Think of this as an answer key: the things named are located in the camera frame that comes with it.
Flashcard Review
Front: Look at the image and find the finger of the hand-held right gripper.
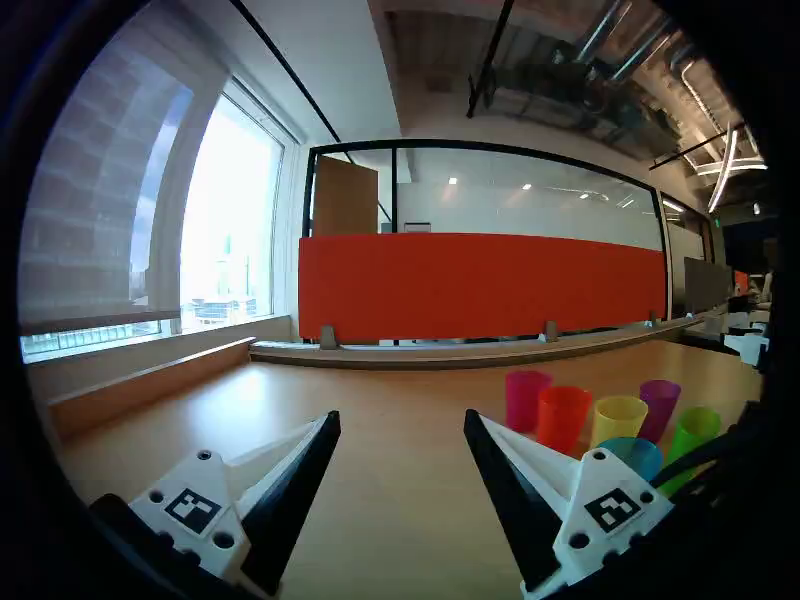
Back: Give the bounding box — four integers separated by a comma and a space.
721, 332, 770, 374

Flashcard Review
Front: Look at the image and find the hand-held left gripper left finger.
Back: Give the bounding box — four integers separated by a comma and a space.
89, 409, 343, 599

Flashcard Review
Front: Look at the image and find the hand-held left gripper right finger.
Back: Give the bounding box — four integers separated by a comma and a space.
462, 408, 678, 595

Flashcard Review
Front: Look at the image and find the blue plastic cup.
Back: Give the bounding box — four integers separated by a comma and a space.
596, 436, 664, 484

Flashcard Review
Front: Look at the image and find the grey desk screen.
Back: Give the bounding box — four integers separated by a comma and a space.
683, 256, 734, 315

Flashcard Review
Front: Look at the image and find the yellow plastic cup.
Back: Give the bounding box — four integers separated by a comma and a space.
591, 395, 650, 453

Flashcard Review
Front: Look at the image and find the orange plastic cup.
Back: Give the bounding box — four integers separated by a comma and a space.
536, 385, 594, 456

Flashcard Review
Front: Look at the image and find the purple plastic cup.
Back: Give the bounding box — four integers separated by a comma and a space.
638, 378, 683, 446

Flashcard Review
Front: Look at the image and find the green plastic cup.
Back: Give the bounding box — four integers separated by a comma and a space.
654, 406, 723, 499

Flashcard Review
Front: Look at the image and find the pink plastic cup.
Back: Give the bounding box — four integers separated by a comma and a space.
505, 369, 554, 434

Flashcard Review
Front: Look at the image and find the red desk screen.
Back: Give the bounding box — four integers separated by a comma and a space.
249, 232, 711, 371

